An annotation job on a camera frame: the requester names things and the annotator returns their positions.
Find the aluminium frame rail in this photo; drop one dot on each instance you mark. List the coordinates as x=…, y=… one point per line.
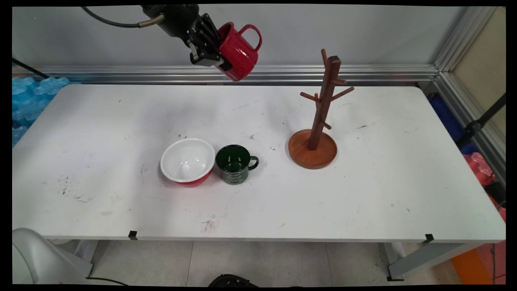
x=161, y=74

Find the dark green enamel mug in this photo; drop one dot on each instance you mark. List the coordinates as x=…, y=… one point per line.
x=234, y=173

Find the grey table leg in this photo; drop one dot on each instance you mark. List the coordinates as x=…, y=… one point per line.
x=87, y=252
x=424, y=258

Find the brown wooden mug tree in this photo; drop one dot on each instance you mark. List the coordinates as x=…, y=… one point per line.
x=313, y=155

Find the black table edge clip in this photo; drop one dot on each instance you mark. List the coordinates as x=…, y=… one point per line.
x=132, y=234
x=429, y=237

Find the white rounded machine housing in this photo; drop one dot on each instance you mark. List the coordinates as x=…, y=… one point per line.
x=32, y=258

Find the red enamel mug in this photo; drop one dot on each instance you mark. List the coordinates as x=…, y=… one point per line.
x=242, y=56

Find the blue bubble wrap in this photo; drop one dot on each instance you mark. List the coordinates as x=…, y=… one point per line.
x=28, y=109

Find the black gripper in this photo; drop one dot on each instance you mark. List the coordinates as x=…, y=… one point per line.
x=177, y=18

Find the black object on floor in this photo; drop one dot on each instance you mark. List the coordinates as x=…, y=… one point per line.
x=232, y=281

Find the black tripod stand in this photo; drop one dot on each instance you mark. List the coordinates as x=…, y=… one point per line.
x=474, y=126

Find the orange floor object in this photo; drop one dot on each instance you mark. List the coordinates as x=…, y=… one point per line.
x=468, y=264

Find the aluminium frame post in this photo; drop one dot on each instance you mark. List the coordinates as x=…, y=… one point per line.
x=454, y=44

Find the blue plastic box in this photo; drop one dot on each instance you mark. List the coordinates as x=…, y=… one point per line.
x=444, y=117

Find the red bowl white inside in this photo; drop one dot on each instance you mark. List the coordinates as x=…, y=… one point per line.
x=188, y=161

